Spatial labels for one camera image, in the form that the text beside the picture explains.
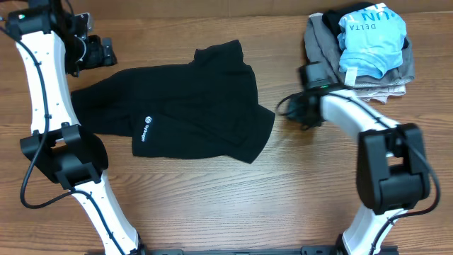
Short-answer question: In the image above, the black t-shirt with logo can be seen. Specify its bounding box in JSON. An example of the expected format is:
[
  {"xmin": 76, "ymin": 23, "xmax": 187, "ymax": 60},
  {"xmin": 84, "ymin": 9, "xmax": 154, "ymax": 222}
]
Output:
[{"xmin": 71, "ymin": 40, "xmax": 275, "ymax": 163}]

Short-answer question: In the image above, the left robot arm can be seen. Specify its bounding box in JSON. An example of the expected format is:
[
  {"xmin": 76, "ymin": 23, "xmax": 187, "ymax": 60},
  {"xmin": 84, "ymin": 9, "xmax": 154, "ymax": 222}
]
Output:
[{"xmin": 1, "ymin": 0, "xmax": 147, "ymax": 254}]

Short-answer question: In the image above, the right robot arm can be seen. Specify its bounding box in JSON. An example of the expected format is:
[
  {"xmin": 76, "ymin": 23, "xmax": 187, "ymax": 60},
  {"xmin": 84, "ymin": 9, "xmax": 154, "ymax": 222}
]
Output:
[{"xmin": 283, "ymin": 62, "xmax": 441, "ymax": 255}]

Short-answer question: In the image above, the grey folded garment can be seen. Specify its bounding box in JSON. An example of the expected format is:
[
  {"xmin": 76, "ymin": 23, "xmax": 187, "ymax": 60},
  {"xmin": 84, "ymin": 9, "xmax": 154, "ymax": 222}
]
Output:
[{"xmin": 304, "ymin": 13, "xmax": 415, "ymax": 89}]

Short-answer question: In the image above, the beige folded garment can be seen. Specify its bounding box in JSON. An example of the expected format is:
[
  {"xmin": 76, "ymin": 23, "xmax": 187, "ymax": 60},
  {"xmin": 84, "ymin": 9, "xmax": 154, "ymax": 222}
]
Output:
[{"xmin": 304, "ymin": 13, "xmax": 406, "ymax": 103}]

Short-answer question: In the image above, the black folded garment in pile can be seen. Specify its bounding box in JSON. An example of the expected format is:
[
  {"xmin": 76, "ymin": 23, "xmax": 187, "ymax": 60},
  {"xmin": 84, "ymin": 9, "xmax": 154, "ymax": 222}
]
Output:
[{"xmin": 322, "ymin": 2, "xmax": 407, "ymax": 54}]

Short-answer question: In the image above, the light blue folded shirt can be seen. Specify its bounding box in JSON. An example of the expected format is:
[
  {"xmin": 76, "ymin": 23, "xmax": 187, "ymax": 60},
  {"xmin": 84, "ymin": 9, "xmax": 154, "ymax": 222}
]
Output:
[{"xmin": 337, "ymin": 3, "xmax": 407, "ymax": 79}]

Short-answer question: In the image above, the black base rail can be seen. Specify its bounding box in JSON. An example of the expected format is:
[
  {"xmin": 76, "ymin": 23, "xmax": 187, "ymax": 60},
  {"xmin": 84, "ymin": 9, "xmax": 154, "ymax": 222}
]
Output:
[{"xmin": 132, "ymin": 246, "xmax": 343, "ymax": 255}]

